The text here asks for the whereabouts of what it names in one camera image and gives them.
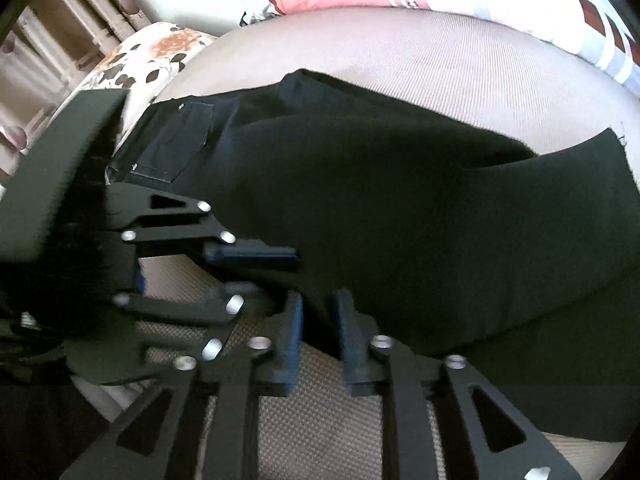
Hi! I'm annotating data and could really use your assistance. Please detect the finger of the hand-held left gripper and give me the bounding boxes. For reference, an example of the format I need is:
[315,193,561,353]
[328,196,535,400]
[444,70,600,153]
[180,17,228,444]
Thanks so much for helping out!
[105,182,301,273]
[112,280,288,366]

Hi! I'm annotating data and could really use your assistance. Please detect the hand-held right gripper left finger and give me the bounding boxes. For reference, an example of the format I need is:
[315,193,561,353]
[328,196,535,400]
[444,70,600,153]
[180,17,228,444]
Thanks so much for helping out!
[60,290,306,480]

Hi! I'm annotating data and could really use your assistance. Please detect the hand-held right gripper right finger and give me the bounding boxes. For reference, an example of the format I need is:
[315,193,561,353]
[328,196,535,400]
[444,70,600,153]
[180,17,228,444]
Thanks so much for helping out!
[327,287,583,480]

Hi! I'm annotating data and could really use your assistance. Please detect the black pants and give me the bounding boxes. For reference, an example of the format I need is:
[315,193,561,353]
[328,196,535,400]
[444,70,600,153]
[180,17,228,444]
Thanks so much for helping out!
[105,70,640,443]

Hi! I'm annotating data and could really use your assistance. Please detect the beige patterned curtain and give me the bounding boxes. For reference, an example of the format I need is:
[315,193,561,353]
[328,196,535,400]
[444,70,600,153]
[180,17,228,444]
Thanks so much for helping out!
[0,0,151,181]

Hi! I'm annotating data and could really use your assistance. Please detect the floral pillow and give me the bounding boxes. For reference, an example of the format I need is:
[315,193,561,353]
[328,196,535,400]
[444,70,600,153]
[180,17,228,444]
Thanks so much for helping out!
[50,21,221,161]

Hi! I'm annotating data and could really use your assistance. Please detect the beige woven bed mat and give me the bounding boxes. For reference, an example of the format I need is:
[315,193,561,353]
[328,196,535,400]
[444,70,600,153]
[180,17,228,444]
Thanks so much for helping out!
[90,7,640,480]

